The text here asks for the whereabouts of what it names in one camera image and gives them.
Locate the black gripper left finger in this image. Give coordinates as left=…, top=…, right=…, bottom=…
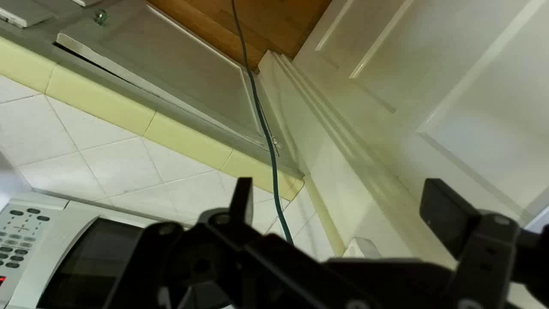
left=228, top=175, right=255, bottom=226

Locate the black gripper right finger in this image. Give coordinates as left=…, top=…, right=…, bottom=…
left=418, top=177, right=485, bottom=263

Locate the white paneled room door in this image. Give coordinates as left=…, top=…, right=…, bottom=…
left=255, top=0, right=549, bottom=271

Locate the cream open cabinet door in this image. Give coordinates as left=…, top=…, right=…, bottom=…
left=53, top=0, right=307, bottom=177

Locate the white microwave oven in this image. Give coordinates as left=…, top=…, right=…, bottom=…
left=0, top=190, right=151, bottom=309

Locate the dark power cable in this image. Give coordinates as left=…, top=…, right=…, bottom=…
left=230, top=0, right=295, bottom=245

